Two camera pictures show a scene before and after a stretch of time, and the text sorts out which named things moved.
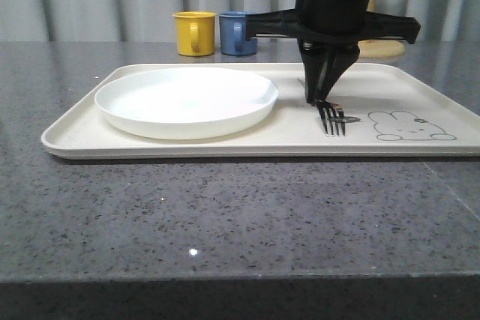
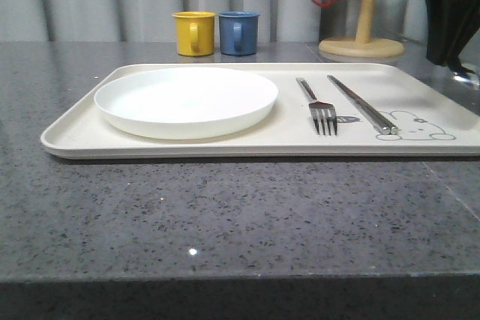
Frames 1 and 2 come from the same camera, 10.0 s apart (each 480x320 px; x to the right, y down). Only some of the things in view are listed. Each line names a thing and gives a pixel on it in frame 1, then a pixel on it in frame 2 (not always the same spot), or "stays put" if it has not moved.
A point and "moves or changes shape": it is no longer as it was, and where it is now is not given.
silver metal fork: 328,109 moves or changes shape
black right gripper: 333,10 to 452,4
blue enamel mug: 233,34 stays put
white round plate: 185,103 stays put
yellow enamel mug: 196,33 stays put
